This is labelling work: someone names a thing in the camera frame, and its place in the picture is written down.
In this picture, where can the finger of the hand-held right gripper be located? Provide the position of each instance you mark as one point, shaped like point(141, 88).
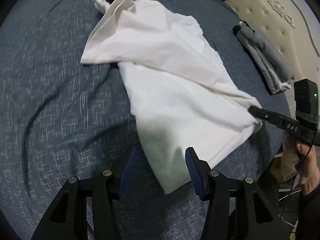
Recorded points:
point(265, 116)

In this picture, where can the cream tufted headboard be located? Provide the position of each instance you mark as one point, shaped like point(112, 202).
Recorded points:
point(275, 17)

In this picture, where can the blue patterned bed sheet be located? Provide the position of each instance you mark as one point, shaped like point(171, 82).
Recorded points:
point(50, 105)

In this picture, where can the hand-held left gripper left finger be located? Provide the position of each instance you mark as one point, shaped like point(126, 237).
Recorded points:
point(127, 175)

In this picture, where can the folded black garment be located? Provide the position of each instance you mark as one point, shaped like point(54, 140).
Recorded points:
point(236, 30)

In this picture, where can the folded grey sweater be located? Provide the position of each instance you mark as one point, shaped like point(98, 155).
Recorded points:
point(270, 52)

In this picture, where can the person's right forearm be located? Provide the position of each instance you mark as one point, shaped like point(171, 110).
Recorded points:
point(310, 215)

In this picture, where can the white polo shirt black trim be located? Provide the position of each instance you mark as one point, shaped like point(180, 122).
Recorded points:
point(170, 80)

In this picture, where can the person's right hand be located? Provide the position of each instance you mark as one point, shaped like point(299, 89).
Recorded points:
point(310, 170)

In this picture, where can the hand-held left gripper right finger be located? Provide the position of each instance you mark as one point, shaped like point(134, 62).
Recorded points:
point(193, 175)

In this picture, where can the cardboard box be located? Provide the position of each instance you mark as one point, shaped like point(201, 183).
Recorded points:
point(277, 170)

